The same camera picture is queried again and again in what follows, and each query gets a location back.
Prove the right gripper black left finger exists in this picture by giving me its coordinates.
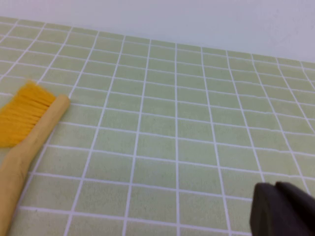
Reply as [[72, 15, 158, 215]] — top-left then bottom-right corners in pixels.
[[250, 182, 303, 236]]

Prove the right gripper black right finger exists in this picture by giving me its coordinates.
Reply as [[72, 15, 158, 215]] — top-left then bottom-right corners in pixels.
[[275, 181, 315, 236]]

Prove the yellow bristle brush beige handle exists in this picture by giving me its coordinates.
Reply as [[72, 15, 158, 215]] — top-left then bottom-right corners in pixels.
[[0, 80, 71, 236]]

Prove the green checkered tablecloth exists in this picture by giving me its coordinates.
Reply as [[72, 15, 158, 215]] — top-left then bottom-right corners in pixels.
[[0, 16, 315, 236]]

